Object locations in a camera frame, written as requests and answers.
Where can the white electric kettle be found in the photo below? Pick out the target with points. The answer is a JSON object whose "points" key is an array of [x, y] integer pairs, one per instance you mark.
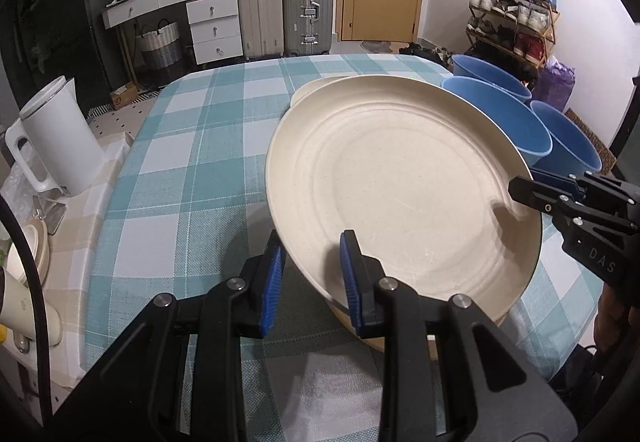
{"points": [[60, 141]]}

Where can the beige checked cloth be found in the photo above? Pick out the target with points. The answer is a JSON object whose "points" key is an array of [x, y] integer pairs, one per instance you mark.
{"points": [[80, 242]]}

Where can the teal plaid tablecloth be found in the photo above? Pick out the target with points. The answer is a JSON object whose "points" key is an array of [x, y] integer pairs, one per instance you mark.
{"points": [[200, 171]]}

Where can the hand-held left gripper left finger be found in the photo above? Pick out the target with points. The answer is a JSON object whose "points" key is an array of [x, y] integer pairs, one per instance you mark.
{"points": [[272, 274]]}

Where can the small cardboard box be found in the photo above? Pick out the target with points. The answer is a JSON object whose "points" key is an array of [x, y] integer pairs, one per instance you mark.
{"points": [[124, 96]]}

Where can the white cup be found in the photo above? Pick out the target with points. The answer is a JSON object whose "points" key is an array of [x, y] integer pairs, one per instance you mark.
{"points": [[27, 307]]}

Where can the dark cabinet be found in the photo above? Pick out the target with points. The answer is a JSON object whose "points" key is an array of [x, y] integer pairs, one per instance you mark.
{"points": [[50, 21]]}

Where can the grey woven basket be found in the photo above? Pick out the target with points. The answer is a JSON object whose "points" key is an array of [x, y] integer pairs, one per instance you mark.
{"points": [[160, 46]]}

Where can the cream small bowl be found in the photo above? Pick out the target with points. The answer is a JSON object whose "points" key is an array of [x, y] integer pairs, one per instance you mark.
{"points": [[32, 247]]}

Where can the purple bag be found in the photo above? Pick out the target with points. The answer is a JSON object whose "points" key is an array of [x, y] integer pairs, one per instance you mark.
{"points": [[557, 84]]}

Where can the black white striped rug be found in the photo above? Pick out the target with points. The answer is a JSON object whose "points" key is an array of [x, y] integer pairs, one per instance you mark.
{"points": [[125, 109]]}

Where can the beige suitcase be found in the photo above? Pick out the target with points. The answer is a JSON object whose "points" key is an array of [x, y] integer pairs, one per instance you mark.
{"points": [[259, 11]]}

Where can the group of assorted shoes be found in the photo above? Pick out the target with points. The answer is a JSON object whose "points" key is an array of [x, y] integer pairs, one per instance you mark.
{"points": [[520, 11]]}

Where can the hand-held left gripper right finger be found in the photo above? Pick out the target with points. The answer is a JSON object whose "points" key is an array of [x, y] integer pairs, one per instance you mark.
{"points": [[350, 282]]}

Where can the grey door mat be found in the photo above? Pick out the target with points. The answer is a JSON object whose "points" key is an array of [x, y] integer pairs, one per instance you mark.
{"points": [[377, 46]]}

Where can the metal stand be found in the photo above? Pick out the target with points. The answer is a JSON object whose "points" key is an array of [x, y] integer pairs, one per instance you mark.
{"points": [[50, 214]]}

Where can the pile of floor shoes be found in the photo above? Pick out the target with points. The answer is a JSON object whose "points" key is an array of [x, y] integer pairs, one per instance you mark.
{"points": [[425, 54]]}

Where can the blue bowl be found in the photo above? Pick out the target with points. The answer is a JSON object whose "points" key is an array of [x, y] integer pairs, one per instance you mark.
{"points": [[492, 71], [510, 121], [570, 141]]}

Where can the large cream plate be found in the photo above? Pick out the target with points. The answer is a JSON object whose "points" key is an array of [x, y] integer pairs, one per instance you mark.
{"points": [[400, 192]]}

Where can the wooden shoe rack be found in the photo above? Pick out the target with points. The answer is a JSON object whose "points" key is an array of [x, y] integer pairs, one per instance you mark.
{"points": [[545, 29]]}

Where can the person's right hand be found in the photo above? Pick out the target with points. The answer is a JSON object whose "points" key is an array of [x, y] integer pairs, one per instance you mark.
{"points": [[611, 317]]}

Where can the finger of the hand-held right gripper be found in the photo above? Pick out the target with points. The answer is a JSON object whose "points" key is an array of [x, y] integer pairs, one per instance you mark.
{"points": [[537, 197], [555, 179]]}

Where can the white drawer dresser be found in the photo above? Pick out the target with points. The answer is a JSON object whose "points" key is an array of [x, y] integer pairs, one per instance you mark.
{"points": [[210, 21]]}

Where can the silver suitcase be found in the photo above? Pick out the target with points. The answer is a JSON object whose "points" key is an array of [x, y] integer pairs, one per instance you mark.
{"points": [[307, 11]]}

